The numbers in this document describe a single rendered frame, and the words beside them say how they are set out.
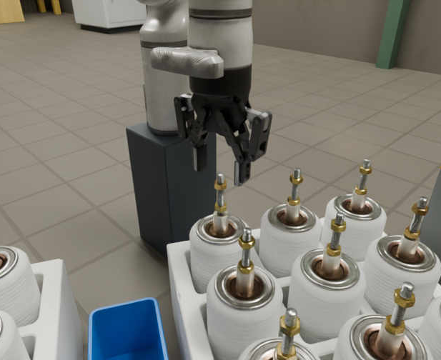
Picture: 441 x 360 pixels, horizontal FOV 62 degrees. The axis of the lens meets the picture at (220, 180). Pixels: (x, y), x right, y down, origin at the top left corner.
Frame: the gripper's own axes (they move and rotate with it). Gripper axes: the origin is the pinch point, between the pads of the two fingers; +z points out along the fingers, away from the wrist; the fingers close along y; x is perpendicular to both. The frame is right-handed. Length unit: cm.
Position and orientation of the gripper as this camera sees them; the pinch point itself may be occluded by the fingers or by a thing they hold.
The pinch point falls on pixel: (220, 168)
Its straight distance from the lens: 50.1
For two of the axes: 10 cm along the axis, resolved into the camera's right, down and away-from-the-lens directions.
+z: 0.0, 8.7, 5.0
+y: -8.0, -3.0, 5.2
